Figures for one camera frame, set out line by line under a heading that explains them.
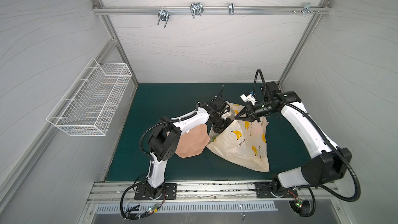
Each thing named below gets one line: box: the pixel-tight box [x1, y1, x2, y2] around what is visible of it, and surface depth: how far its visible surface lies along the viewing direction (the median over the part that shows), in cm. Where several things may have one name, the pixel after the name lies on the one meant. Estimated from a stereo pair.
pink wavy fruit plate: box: [175, 123, 210, 158], surface depth 90 cm
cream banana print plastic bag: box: [206, 100, 270, 173], surface depth 76 cm
